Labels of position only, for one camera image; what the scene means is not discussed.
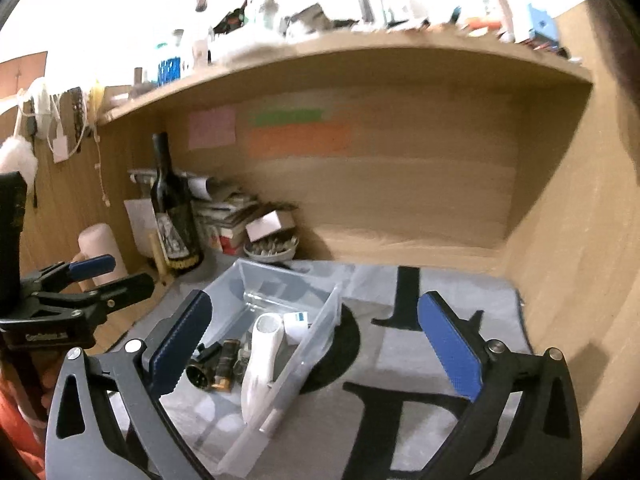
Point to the white travel adapter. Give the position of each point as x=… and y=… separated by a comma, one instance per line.
x=298, y=327

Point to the white paper sheet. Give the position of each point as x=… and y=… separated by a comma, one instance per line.
x=137, y=225

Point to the grey metal bar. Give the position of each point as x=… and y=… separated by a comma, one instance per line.
x=140, y=175

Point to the white bowl of small pieces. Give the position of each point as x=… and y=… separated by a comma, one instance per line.
x=270, y=256

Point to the blue box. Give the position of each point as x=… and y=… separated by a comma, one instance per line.
x=542, y=25

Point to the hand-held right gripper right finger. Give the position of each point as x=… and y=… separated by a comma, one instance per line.
x=450, y=345

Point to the white fluffy item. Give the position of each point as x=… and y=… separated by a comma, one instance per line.
x=17, y=162

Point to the gold metal lighter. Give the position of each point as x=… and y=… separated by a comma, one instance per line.
x=225, y=365

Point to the pink paper note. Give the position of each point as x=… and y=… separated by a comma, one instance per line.
x=212, y=127

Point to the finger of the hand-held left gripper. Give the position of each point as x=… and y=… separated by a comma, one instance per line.
x=125, y=290
x=92, y=266

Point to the grey box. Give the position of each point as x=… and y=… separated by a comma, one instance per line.
x=307, y=20

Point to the blue bristly item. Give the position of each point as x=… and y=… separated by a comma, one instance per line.
x=168, y=70

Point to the dark wine bottle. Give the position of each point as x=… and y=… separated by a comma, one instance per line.
x=175, y=240

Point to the curled white paper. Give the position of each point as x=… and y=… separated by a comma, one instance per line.
x=202, y=186

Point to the green paper note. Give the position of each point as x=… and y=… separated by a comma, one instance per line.
x=285, y=117

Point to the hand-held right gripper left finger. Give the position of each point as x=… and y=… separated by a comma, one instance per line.
x=175, y=345

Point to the white hanging tag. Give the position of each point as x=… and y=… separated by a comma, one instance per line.
x=61, y=147

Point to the bunch of keys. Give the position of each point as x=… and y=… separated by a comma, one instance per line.
x=243, y=360

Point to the stack of books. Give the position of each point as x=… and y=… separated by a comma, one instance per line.
x=225, y=220

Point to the clear bottle with brown cap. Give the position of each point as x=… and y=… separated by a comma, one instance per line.
x=201, y=30

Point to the light wooden stick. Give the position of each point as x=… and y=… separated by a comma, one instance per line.
x=160, y=260

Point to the white electric shaver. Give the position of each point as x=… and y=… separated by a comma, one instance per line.
x=260, y=360

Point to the grey mat with black letters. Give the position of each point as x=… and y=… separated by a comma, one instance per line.
x=380, y=355

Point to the wooden shelf board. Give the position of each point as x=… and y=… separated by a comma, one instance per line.
x=350, y=42

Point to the clear plastic box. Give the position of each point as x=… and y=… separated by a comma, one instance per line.
x=220, y=290

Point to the white figure bottle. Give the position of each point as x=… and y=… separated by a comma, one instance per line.
x=265, y=10

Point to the orange paper note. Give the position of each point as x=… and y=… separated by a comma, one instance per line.
x=300, y=140

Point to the small white cardboard box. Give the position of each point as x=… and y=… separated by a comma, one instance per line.
x=265, y=225

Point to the black cylindrical plug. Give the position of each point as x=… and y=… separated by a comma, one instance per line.
x=200, y=372

